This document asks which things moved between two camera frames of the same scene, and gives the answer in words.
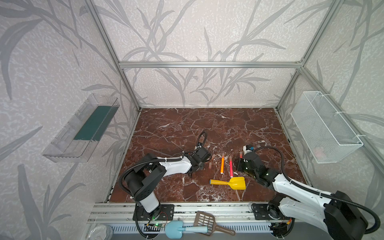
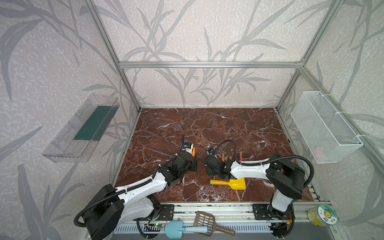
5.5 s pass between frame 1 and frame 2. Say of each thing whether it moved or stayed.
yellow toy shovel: stayed
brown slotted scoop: stayed
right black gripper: moved
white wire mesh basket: stayed
